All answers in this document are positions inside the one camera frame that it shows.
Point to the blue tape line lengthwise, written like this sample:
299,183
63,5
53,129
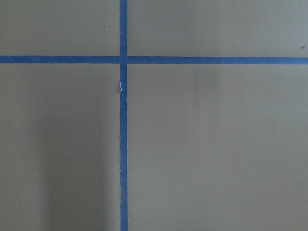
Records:
123,116

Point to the blue tape line crosswise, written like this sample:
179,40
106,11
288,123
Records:
151,60

